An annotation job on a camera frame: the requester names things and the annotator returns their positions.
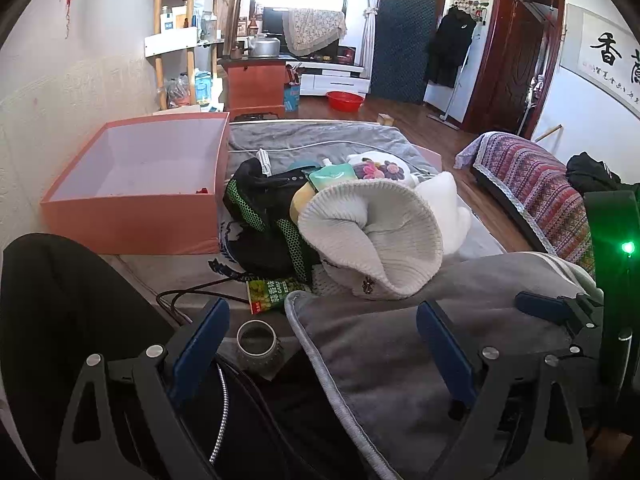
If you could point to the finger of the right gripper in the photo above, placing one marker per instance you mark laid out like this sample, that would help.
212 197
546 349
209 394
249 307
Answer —
553 310

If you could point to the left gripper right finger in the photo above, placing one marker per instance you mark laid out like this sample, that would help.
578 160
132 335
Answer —
520 412

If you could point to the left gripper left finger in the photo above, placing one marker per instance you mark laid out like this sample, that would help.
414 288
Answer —
123 420

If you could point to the white plush toy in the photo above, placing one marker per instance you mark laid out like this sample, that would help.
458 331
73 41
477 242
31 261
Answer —
453 220

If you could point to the green snack packet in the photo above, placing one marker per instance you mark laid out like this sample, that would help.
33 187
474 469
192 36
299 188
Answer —
267 295

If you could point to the cream knitted beanie hat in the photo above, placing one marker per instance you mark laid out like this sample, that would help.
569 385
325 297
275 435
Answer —
376 238

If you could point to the black green mesh bag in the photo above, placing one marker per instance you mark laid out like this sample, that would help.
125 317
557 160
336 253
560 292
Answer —
269 244

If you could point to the white floral cushion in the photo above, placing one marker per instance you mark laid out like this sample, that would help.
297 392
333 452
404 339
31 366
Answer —
378 165

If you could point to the green refill pouch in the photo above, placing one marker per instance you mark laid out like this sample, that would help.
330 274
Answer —
331 174

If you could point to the patterned sofa cover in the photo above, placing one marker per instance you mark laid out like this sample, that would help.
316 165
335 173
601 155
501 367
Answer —
529 183

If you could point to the small grey ribbed cup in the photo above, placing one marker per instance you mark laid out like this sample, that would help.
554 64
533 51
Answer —
258 347

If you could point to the pink cardboard storage box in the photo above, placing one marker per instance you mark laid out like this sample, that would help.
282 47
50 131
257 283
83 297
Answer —
149 185

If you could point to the black hanging jacket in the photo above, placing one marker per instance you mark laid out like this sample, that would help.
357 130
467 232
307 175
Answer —
448 48

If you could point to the dark red wooden door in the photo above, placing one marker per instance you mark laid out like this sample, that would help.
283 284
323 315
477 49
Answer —
521 49

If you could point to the red plastic basin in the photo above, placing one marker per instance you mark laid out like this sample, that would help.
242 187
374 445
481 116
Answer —
343 101

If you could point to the grey bed blanket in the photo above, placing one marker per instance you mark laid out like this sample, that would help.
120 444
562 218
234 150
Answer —
287 142

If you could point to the white tv stand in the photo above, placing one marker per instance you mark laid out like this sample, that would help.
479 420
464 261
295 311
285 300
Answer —
319 78

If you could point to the red brown cabinet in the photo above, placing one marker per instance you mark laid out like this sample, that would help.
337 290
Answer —
254 86

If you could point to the lace covered television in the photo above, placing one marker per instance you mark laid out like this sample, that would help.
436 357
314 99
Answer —
305 33

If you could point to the metal kettle pot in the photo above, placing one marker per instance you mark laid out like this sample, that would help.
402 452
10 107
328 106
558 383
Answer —
263 46

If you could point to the wooden white shelf rack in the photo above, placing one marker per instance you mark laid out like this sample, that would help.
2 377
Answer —
176 28

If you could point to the calligraphy wall scroll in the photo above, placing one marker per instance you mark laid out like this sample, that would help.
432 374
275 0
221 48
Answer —
602 53

